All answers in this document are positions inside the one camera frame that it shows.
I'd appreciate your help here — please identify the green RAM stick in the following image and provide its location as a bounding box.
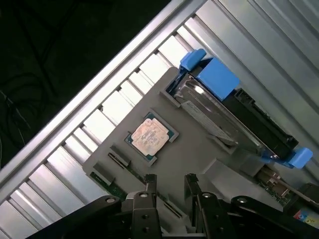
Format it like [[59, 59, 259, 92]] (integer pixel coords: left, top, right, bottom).
[[90, 171, 128, 203]]

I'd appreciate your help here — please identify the hard disk in blue carrier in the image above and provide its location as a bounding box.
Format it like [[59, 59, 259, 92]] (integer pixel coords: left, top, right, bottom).
[[165, 49, 314, 169]]

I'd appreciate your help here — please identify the grey parts rack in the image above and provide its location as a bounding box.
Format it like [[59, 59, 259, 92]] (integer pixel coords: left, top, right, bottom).
[[83, 66, 277, 239]]

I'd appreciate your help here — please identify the CPU with copper heat spreader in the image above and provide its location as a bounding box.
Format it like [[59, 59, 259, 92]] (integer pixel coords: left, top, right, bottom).
[[124, 112, 176, 165]]

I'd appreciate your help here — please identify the graphics card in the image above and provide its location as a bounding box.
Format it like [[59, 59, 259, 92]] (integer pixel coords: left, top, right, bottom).
[[256, 166, 319, 226]]

